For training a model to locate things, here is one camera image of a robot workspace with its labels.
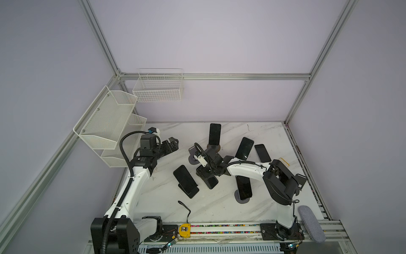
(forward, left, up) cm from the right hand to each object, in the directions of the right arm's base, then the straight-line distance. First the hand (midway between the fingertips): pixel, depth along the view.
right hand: (197, 171), depth 89 cm
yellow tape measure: (-28, +6, -3) cm, 29 cm away
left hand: (+7, +13, +16) cm, 22 cm away
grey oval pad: (-27, -56, -4) cm, 62 cm away
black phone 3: (+22, -11, +8) cm, 25 cm away
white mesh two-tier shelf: (+19, +46, +25) cm, 56 cm away
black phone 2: (-5, -5, +8) cm, 10 cm away
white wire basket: (+44, +23, +29) cm, 58 cm away
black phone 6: (-8, +6, +8) cm, 13 cm away
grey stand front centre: (-15, -21, +1) cm, 26 cm away
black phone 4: (+12, -28, +6) cm, 31 cm away
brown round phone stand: (+20, -12, -3) cm, 23 cm away
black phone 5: (-11, -25, +3) cm, 27 cm away
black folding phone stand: (-12, +3, -1) cm, 12 cm away
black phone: (+16, -43, -6) cm, 46 cm away
